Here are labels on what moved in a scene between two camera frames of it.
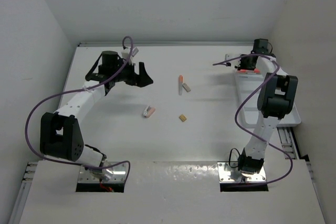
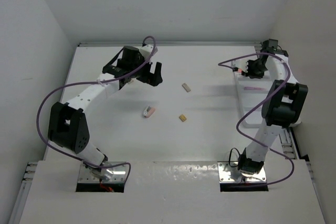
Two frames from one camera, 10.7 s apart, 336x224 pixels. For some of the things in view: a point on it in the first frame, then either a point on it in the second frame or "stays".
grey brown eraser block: (186, 87) stays
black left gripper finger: (143, 78) -> (156, 78)
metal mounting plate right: (229, 174) stays
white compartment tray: (247, 84) stays
